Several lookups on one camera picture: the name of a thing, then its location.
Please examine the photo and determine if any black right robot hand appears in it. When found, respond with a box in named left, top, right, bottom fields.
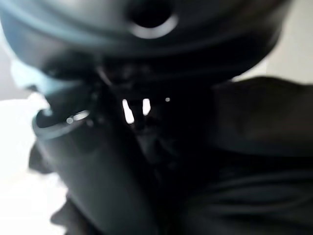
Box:
left=0, top=0, right=303, bottom=235

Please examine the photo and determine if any dark grey garment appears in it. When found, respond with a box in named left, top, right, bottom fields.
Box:
left=28, top=75, right=313, bottom=235

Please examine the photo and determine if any white bed sheet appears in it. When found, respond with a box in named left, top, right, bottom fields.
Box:
left=0, top=93, right=69, bottom=235

